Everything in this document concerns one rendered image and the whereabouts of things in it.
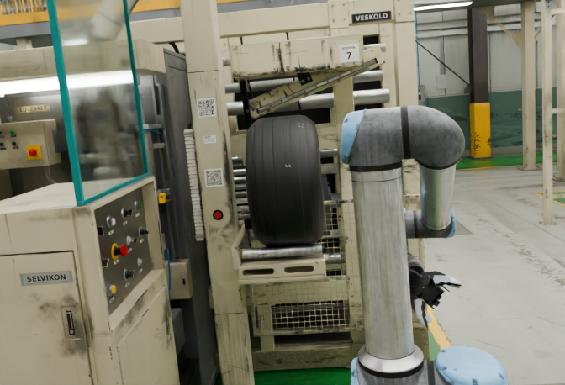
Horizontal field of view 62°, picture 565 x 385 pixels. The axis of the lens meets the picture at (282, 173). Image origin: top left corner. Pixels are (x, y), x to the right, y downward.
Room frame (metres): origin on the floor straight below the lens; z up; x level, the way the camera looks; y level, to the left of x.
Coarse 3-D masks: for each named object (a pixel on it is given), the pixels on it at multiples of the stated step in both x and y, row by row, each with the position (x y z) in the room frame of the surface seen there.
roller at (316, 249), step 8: (248, 248) 1.90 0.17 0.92; (256, 248) 1.89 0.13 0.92; (264, 248) 1.88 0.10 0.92; (272, 248) 1.88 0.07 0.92; (280, 248) 1.87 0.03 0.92; (288, 248) 1.87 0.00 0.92; (296, 248) 1.87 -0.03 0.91; (304, 248) 1.86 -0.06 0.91; (312, 248) 1.86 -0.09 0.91; (320, 248) 1.86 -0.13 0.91; (248, 256) 1.87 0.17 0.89; (256, 256) 1.87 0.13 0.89; (264, 256) 1.87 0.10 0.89; (272, 256) 1.87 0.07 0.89; (280, 256) 1.87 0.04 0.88
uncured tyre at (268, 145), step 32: (256, 128) 1.90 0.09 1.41; (288, 128) 1.87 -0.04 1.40; (256, 160) 1.79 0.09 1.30; (288, 160) 1.77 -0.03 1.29; (256, 192) 1.76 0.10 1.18; (288, 192) 1.74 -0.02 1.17; (320, 192) 1.78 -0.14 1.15; (256, 224) 1.80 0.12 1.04; (288, 224) 1.78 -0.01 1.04; (320, 224) 1.82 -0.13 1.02
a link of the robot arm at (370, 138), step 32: (352, 128) 1.01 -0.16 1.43; (384, 128) 0.99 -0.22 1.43; (352, 160) 1.03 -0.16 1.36; (384, 160) 0.99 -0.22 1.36; (384, 192) 1.00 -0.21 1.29; (384, 224) 0.99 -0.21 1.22; (384, 256) 0.99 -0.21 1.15; (384, 288) 0.99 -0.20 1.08; (384, 320) 0.99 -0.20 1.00; (384, 352) 0.99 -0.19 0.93; (416, 352) 1.02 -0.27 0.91; (352, 384) 1.01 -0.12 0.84; (384, 384) 0.97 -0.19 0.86; (416, 384) 0.98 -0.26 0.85
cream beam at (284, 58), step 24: (240, 48) 2.21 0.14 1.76; (264, 48) 2.20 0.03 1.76; (288, 48) 2.20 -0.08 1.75; (312, 48) 2.19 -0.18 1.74; (336, 48) 2.18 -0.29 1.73; (360, 48) 2.18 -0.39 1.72; (240, 72) 2.21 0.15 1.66; (264, 72) 2.21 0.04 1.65; (288, 72) 2.20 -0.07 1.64; (312, 72) 2.31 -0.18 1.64
